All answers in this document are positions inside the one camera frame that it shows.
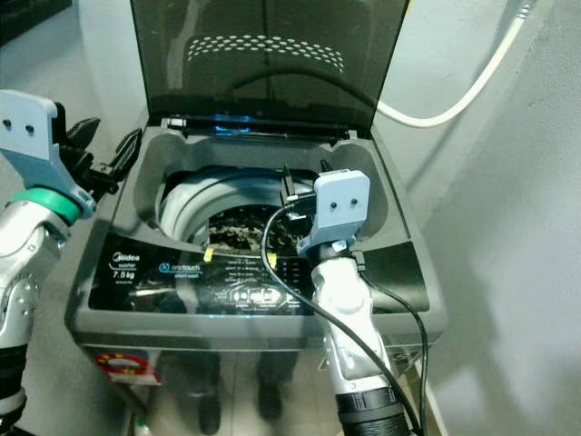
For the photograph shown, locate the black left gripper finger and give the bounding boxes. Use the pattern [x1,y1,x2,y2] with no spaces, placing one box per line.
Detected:
[69,116,102,155]
[111,127,143,180]

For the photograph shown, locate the dark patterned clothes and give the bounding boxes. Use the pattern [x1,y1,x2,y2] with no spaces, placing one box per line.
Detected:
[207,213,296,253]

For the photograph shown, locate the grey top-load washing machine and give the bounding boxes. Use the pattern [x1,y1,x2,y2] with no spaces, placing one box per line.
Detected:
[65,114,450,436]

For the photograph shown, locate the steel washer drum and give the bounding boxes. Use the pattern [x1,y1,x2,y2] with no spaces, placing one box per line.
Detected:
[156,165,328,253]

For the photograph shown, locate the smoked transparent washer lid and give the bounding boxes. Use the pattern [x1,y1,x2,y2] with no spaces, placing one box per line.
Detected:
[130,0,411,137]

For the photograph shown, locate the black washer control panel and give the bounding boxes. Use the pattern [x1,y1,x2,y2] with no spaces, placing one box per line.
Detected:
[88,229,430,319]

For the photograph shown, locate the red washer sticker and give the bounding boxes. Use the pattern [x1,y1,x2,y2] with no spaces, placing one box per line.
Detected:
[93,350,151,384]

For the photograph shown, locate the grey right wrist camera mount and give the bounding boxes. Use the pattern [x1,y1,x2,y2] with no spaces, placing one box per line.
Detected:
[297,169,370,258]

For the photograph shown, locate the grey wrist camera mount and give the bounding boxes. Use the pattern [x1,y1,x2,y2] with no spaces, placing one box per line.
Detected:
[0,89,96,219]
[297,169,370,258]

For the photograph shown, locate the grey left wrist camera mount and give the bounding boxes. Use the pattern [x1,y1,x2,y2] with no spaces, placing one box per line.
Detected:
[0,89,96,219]

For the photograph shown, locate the white water hose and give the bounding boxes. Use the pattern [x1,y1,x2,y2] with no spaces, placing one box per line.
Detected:
[374,0,546,128]

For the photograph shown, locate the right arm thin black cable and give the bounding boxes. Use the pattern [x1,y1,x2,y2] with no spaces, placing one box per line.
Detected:
[359,272,430,428]

